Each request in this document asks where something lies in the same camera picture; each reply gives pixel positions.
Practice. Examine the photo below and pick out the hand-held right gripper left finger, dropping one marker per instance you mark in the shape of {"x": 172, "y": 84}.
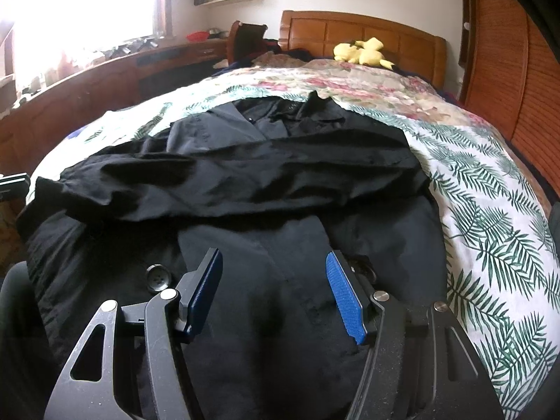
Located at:
{"x": 203, "y": 288}

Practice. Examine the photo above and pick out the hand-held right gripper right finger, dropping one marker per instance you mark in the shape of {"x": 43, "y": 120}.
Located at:
{"x": 348, "y": 302}

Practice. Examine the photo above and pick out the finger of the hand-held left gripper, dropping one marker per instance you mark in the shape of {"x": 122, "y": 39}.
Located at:
{"x": 11, "y": 186}

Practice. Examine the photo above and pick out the black buttoned coat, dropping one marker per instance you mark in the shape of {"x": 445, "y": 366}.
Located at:
{"x": 262, "y": 183}

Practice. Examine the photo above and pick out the long wooden desk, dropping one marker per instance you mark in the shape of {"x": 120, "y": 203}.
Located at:
{"x": 100, "y": 83}

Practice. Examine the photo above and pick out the leaf print blanket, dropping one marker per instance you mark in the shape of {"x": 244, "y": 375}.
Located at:
{"x": 490, "y": 210}

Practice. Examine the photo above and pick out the black metal gadget pile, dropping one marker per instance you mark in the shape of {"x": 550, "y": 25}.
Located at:
{"x": 133, "y": 47}

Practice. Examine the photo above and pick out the window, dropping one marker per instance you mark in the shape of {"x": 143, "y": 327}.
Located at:
{"x": 83, "y": 4}

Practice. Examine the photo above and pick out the floral quilt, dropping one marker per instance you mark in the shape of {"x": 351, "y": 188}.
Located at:
{"x": 372, "y": 83}

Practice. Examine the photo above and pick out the red bowl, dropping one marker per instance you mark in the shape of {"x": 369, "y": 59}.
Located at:
{"x": 197, "y": 36}

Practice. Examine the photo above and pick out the yellow plush toy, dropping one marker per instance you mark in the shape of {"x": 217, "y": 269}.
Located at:
{"x": 363, "y": 54}

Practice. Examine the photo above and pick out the dark wooden chair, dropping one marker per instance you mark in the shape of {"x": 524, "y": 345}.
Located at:
{"x": 247, "y": 41}

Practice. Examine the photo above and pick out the dark cloth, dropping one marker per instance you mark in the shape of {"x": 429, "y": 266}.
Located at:
{"x": 291, "y": 52}

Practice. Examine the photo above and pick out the metal pot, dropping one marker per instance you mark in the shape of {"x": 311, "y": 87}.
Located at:
{"x": 215, "y": 32}

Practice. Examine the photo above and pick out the wooden bed headboard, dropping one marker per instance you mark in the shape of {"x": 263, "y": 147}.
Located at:
{"x": 315, "y": 30}

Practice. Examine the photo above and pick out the wooden slatted wardrobe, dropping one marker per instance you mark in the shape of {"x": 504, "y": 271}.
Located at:
{"x": 516, "y": 65}

